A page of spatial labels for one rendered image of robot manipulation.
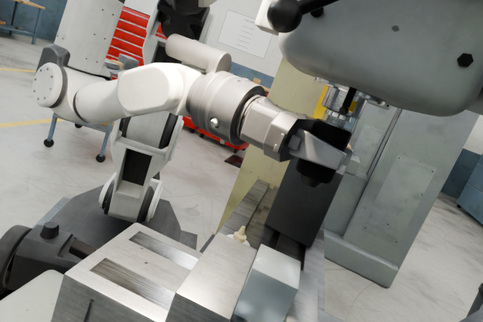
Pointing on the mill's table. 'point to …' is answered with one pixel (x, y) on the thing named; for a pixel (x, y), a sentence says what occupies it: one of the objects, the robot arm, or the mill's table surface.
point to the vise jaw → (213, 283)
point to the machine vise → (149, 282)
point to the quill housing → (394, 34)
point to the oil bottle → (240, 236)
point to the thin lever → (348, 101)
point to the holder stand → (301, 205)
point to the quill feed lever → (277, 21)
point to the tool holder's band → (332, 129)
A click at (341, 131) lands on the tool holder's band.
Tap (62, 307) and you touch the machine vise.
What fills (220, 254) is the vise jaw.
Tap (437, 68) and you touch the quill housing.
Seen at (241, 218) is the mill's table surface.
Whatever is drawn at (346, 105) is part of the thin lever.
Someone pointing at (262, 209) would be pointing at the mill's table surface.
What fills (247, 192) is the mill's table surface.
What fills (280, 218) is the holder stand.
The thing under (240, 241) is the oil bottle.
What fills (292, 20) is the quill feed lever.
